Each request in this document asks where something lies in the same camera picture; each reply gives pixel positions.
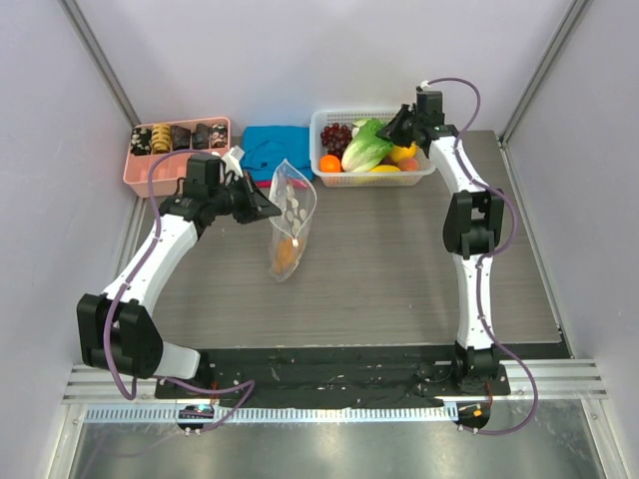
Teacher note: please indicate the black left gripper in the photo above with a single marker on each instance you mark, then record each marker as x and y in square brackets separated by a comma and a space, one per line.
[257, 204]

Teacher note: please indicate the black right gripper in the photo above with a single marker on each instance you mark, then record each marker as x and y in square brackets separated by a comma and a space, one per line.
[407, 126]

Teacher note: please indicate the green lettuce leaf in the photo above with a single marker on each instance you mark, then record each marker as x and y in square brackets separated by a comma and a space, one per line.
[366, 149]

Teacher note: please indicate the clear zip top bag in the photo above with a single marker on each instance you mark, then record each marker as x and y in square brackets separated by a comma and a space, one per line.
[298, 208]

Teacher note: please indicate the orange ginger root toy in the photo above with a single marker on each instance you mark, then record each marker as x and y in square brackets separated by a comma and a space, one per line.
[287, 256]

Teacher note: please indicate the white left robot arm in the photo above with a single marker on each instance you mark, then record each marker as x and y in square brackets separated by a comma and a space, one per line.
[116, 328]

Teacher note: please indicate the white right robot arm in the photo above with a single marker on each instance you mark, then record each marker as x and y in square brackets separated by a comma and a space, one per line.
[471, 234]

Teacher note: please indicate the peach fruit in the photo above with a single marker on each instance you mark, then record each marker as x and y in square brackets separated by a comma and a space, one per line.
[409, 165]

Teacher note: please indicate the yellow banana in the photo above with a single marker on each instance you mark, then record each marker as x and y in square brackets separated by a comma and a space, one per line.
[385, 169]

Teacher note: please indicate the magenta folded cloth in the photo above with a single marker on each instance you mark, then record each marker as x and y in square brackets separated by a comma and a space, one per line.
[294, 183]

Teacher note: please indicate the red grape bunch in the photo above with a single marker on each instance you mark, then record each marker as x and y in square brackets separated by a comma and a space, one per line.
[335, 138]

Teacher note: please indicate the blue folded cloth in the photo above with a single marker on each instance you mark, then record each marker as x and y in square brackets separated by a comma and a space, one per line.
[266, 147]

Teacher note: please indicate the orange fruit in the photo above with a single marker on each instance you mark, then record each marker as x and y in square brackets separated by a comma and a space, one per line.
[330, 164]

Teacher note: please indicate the white plastic basket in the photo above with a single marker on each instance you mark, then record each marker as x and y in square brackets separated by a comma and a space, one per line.
[322, 118]

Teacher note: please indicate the pink floral roll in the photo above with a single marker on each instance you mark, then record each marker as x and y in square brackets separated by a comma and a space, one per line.
[219, 135]

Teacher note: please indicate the black roll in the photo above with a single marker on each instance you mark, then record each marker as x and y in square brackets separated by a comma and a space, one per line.
[201, 137]

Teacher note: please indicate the pink divided storage box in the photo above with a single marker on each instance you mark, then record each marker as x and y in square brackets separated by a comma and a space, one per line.
[166, 174]

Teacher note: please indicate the dark brown roll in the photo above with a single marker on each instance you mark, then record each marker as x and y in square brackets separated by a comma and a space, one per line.
[181, 137]

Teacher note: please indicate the yellow striped roll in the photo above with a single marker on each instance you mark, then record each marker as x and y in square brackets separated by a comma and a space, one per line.
[161, 140]

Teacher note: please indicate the dark floral sushi roll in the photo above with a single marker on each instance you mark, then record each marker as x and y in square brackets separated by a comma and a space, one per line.
[140, 142]

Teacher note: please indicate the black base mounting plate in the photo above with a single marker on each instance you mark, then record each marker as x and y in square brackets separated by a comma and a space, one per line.
[371, 377]

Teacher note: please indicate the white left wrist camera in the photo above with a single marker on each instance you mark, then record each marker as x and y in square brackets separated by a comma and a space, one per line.
[232, 160]

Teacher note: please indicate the white slotted cable duct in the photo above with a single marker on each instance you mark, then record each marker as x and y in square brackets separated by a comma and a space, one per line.
[189, 414]

